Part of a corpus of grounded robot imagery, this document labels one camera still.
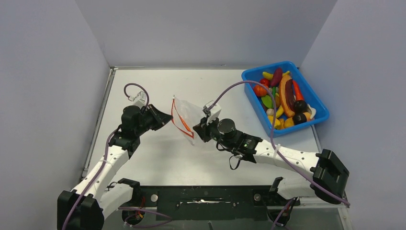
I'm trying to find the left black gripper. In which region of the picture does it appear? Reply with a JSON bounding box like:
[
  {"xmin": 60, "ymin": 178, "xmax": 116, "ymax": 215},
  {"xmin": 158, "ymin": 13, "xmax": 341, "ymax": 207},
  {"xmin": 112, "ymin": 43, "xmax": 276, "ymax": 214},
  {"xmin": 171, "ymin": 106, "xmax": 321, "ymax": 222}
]
[{"xmin": 135, "ymin": 104, "xmax": 173, "ymax": 136}]

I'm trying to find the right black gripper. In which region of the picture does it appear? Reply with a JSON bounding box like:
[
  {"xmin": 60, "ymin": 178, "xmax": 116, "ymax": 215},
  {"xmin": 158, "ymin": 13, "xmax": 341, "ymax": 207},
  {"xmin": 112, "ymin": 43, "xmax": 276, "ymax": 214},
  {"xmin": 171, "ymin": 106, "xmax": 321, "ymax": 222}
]
[{"xmin": 195, "ymin": 113, "xmax": 235, "ymax": 150}]

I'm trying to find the clear zip top bag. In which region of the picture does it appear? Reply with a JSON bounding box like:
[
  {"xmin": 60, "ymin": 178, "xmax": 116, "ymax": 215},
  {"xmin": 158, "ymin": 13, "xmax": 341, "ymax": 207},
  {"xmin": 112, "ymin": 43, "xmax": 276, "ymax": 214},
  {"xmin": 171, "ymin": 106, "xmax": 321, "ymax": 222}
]
[{"xmin": 171, "ymin": 95, "xmax": 205, "ymax": 149}]

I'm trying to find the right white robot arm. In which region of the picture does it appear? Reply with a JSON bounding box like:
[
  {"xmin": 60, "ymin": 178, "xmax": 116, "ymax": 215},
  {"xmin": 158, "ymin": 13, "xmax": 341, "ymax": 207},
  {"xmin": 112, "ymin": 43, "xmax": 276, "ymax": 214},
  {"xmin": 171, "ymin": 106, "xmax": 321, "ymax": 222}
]
[{"xmin": 193, "ymin": 118, "xmax": 350, "ymax": 205}]

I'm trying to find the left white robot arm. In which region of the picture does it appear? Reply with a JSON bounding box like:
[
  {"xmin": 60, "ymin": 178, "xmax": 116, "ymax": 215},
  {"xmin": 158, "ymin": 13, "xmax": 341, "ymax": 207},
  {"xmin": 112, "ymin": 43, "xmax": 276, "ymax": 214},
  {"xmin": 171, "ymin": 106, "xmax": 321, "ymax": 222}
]
[{"xmin": 57, "ymin": 104, "xmax": 173, "ymax": 230}]

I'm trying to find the white toy mushroom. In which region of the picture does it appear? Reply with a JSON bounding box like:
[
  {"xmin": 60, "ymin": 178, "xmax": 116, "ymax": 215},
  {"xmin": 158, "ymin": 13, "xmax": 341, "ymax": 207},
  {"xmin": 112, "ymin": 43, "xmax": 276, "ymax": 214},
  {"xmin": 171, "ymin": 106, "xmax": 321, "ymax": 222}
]
[{"xmin": 266, "ymin": 108, "xmax": 275, "ymax": 117}]

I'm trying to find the orange toy pumpkin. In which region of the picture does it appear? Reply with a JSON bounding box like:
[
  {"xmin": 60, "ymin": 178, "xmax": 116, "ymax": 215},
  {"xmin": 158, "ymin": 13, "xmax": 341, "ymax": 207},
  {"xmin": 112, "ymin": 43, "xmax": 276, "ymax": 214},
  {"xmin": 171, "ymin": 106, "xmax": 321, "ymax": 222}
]
[{"xmin": 253, "ymin": 84, "xmax": 269, "ymax": 97}]

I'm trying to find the green toy starfruit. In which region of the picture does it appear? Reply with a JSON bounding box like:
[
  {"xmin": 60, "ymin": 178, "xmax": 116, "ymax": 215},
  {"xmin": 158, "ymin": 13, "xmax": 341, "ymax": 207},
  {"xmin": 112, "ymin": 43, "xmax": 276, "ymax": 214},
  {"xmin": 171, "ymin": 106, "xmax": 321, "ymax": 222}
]
[{"xmin": 261, "ymin": 95, "xmax": 273, "ymax": 108}]

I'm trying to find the yellow toy lemon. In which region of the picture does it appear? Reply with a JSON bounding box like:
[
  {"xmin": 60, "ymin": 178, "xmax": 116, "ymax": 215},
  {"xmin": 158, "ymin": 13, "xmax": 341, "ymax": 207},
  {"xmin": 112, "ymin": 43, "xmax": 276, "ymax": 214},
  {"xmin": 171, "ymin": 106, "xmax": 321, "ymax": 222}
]
[{"xmin": 268, "ymin": 115, "xmax": 283, "ymax": 130}]

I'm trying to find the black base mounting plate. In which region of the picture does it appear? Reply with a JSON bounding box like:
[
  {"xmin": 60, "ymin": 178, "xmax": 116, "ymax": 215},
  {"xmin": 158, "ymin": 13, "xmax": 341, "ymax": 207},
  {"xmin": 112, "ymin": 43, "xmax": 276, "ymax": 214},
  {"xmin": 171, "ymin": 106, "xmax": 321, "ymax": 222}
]
[{"xmin": 108, "ymin": 178, "xmax": 300, "ymax": 227}]

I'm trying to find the red toy tomato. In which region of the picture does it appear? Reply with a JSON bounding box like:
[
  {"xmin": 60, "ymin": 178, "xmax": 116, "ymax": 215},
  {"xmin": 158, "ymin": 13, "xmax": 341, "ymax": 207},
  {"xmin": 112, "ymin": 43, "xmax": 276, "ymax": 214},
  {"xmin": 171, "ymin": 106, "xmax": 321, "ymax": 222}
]
[{"xmin": 259, "ymin": 78, "xmax": 270, "ymax": 87}]

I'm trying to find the yellow toy banana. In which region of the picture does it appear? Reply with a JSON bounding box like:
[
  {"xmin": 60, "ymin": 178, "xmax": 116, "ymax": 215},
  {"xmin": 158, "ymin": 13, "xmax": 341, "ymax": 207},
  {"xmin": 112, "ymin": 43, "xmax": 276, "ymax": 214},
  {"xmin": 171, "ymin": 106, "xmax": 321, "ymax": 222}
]
[
  {"xmin": 274, "ymin": 105, "xmax": 284, "ymax": 118},
  {"xmin": 262, "ymin": 71, "xmax": 291, "ymax": 80}
]

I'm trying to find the purple toy sweet potato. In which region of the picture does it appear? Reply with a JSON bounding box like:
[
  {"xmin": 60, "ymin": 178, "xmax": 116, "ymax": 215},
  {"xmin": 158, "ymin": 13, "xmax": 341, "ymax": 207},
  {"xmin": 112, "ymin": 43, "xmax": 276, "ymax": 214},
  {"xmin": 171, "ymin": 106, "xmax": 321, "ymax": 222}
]
[{"xmin": 270, "ymin": 68, "xmax": 283, "ymax": 88}]

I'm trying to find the dark toy eggplant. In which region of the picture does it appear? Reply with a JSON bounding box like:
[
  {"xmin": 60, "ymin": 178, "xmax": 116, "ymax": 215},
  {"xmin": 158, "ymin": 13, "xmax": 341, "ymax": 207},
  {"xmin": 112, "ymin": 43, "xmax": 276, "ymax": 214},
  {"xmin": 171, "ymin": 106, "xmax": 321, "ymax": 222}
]
[
  {"xmin": 293, "ymin": 100, "xmax": 307, "ymax": 114},
  {"xmin": 292, "ymin": 113, "xmax": 307, "ymax": 125}
]

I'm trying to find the orange toy carrot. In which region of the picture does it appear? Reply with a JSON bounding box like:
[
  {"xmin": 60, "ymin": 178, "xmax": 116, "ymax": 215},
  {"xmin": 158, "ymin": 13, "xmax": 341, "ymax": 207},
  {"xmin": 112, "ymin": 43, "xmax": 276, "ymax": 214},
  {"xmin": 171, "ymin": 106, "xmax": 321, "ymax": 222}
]
[{"xmin": 292, "ymin": 80, "xmax": 304, "ymax": 101}]

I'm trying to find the white toy garlic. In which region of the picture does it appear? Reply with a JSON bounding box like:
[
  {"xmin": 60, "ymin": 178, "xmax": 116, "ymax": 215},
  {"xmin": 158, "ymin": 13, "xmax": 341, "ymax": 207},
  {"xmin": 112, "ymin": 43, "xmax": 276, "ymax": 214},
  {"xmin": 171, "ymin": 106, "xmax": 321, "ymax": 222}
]
[{"xmin": 307, "ymin": 105, "xmax": 316, "ymax": 120}]

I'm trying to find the blue plastic bin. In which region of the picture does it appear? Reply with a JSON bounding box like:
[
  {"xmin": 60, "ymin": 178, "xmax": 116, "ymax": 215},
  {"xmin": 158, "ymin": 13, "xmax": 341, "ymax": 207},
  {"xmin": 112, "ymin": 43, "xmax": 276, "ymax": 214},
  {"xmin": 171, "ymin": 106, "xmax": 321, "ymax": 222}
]
[{"xmin": 241, "ymin": 61, "xmax": 330, "ymax": 137}]

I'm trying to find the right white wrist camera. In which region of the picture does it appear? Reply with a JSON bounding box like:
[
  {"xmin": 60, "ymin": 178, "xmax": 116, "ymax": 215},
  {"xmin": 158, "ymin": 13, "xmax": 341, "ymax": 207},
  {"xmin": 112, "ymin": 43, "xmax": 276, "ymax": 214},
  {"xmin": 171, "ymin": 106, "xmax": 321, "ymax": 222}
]
[{"xmin": 203, "ymin": 101, "xmax": 221, "ymax": 125}]

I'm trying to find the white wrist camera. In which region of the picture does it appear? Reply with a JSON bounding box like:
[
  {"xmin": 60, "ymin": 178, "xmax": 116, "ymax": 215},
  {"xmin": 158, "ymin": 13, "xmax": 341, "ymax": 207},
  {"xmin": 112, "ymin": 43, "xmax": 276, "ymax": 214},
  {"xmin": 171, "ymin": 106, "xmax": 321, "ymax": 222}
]
[
  {"xmin": 203, "ymin": 101, "xmax": 221, "ymax": 125},
  {"xmin": 128, "ymin": 91, "xmax": 148, "ymax": 108}
]

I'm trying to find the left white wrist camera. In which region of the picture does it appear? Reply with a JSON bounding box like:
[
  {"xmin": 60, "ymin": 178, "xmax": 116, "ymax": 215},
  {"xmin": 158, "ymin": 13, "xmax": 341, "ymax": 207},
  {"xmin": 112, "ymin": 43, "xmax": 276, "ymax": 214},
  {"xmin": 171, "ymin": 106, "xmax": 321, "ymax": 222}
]
[{"xmin": 128, "ymin": 91, "xmax": 148, "ymax": 108}]

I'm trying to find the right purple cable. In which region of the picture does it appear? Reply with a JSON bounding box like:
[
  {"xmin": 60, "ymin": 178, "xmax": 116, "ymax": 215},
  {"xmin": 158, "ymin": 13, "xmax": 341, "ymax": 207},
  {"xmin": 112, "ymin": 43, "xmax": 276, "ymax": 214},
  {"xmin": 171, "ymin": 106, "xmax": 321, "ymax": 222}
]
[{"xmin": 203, "ymin": 80, "xmax": 351, "ymax": 207}]

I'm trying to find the purple cable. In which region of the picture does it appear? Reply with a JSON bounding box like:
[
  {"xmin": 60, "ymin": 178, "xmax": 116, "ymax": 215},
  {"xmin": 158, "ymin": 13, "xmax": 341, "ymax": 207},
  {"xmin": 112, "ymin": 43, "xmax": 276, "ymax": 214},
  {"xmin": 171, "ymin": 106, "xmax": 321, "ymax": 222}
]
[
  {"xmin": 203, "ymin": 80, "xmax": 351, "ymax": 207},
  {"xmin": 62, "ymin": 83, "xmax": 150, "ymax": 230}
]

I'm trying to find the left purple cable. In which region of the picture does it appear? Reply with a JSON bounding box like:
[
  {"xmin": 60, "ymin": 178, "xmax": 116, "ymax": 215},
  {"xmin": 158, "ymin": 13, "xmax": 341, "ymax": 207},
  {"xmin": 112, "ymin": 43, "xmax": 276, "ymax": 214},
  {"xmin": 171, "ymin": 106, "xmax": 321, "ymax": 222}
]
[{"xmin": 62, "ymin": 83, "xmax": 150, "ymax": 230}]

